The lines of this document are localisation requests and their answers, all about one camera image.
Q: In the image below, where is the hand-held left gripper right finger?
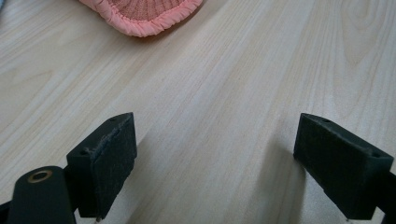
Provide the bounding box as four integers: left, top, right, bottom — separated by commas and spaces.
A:
292, 112, 394, 220

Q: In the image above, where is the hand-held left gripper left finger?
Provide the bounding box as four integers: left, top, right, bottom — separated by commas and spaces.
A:
65, 112, 138, 219

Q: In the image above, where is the pink ski glove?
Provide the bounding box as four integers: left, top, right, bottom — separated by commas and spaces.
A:
78, 0, 204, 38

